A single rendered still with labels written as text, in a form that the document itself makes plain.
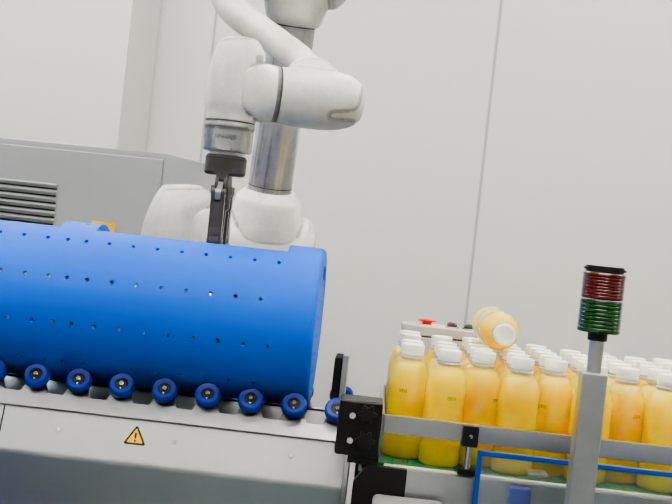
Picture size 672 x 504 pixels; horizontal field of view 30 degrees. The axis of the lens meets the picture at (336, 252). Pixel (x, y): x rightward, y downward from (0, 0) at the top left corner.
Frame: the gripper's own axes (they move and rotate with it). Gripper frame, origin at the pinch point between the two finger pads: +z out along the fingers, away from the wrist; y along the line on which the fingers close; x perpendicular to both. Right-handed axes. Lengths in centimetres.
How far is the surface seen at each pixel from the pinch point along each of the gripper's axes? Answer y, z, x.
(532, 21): -257, -98, 78
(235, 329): 14.7, 9.7, 6.6
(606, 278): 40, -6, 63
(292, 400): 10.8, 21.1, 17.3
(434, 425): 21, 21, 41
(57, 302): 14.8, 8.5, -24.0
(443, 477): 23, 29, 44
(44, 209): -158, -6, -76
